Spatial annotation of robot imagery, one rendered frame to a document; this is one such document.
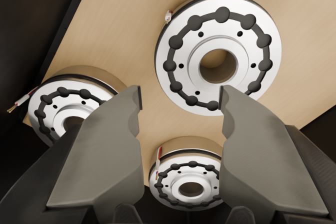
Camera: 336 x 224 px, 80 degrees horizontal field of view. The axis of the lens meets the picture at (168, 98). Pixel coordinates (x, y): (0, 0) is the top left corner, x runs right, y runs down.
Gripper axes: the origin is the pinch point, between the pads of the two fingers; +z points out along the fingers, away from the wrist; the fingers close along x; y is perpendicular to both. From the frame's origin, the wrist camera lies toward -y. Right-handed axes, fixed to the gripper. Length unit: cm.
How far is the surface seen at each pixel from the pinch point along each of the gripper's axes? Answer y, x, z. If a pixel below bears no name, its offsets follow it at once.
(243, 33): -2.3, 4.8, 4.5
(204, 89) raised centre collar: 2.1, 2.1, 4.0
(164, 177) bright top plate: 14.1, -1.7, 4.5
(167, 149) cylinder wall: 11.1, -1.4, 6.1
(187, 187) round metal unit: 16.9, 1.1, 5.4
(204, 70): 1.5, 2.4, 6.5
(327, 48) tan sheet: -0.1, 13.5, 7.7
